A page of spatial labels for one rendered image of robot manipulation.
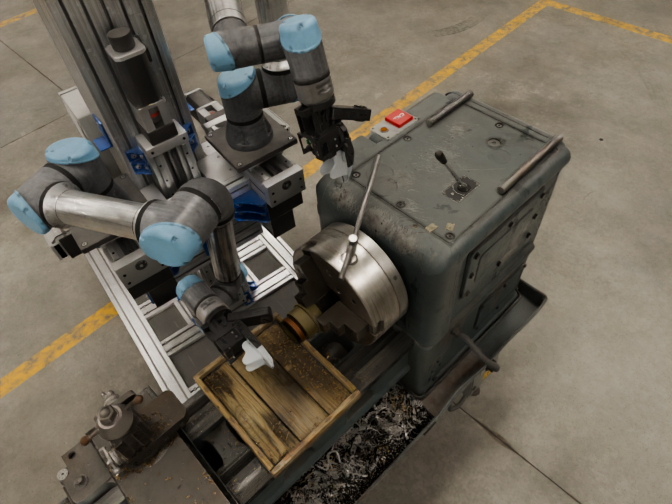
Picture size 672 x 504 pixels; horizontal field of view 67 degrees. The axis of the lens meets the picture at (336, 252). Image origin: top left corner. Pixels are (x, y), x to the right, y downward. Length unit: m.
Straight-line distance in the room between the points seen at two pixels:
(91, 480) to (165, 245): 0.65
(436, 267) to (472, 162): 0.36
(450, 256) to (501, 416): 1.31
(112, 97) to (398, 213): 0.87
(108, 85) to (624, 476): 2.31
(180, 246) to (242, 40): 0.43
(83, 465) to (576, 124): 3.38
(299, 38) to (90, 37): 0.69
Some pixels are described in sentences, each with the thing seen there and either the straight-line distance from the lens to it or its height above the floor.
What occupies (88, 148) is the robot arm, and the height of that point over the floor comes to 1.38.
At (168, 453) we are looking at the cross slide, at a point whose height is 0.97.
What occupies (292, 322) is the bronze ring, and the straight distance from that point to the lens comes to 1.25.
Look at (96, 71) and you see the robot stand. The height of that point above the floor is 1.48.
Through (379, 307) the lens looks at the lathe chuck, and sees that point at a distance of 1.22.
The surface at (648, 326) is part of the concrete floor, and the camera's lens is 2.85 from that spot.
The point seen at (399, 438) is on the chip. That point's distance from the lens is 1.70.
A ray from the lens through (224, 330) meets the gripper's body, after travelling 1.28.
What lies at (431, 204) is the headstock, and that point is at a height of 1.26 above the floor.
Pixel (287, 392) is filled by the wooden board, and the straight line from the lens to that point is 1.42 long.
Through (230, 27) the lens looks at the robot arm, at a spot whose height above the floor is 1.69.
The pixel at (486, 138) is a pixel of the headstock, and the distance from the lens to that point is 1.51.
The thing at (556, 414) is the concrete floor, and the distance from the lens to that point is 2.46.
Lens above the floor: 2.17
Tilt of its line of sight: 51 degrees down
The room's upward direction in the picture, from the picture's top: 6 degrees counter-clockwise
